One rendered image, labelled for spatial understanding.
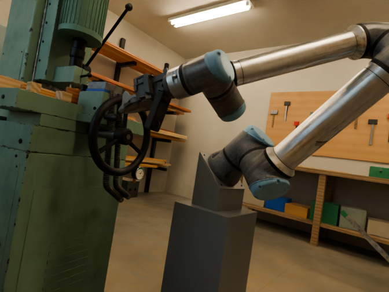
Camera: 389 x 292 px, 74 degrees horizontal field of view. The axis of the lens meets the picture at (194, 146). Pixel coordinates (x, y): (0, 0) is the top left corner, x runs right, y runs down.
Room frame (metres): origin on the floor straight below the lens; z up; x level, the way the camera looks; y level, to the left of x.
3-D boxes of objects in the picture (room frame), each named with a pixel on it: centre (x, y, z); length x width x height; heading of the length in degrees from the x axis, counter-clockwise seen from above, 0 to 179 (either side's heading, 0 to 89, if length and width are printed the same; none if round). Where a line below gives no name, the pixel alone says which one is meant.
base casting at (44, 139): (1.14, 0.66, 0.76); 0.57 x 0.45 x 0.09; 61
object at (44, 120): (1.06, 0.50, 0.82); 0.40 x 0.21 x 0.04; 151
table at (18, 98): (1.05, 0.45, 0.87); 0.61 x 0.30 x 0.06; 151
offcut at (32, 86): (0.84, 0.55, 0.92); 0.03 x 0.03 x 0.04; 56
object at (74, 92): (1.08, 0.46, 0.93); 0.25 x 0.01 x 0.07; 151
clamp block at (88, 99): (1.01, 0.38, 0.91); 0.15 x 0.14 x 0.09; 151
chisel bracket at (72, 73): (1.10, 0.57, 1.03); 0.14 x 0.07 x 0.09; 61
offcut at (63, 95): (0.92, 0.49, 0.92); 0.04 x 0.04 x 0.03; 65
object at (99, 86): (1.01, 0.37, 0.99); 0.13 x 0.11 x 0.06; 151
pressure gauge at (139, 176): (1.21, 0.25, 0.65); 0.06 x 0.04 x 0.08; 151
